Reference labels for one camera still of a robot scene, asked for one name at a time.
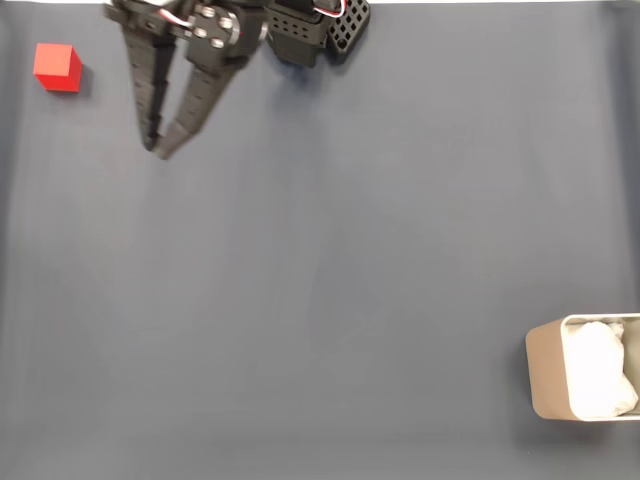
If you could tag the red cube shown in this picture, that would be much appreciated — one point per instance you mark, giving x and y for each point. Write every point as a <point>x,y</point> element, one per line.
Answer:
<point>57,67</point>

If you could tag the beige box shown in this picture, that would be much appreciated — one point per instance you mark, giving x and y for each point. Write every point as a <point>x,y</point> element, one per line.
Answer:
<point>547,370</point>

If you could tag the white crumpled tissue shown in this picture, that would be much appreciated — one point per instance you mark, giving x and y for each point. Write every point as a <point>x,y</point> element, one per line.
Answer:
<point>595,370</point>

